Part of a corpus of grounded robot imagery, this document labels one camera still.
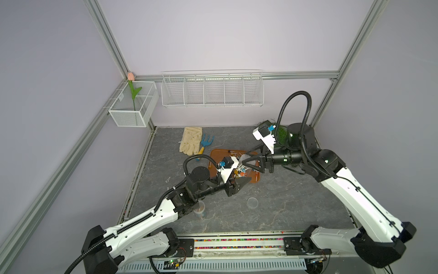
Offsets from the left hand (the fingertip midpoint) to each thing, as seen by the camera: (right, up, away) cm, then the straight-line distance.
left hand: (246, 174), depth 64 cm
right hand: (-1, +7, -4) cm, 8 cm away
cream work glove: (-31, +13, +48) cm, 59 cm away
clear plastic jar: (-20, -20, +12) cm, 30 cm away
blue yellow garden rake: (-22, +11, +49) cm, 54 cm away
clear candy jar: (-2, +1, -2) cm, 3 cm away
